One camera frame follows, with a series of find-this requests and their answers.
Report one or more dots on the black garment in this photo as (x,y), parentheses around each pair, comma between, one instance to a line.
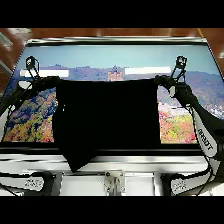
(106,113)

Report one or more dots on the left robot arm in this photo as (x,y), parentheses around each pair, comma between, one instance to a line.
(25,91)

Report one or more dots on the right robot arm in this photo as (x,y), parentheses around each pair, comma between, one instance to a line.
(206,133)

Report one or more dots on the silver frame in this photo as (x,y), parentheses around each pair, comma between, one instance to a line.
(113,166)

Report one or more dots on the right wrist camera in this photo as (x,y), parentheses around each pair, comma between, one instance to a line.
(180,65)

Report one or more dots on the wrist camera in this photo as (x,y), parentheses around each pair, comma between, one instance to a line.
(32,65)
(180,65)

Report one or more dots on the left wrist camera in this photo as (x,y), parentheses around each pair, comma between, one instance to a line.
(32,65)

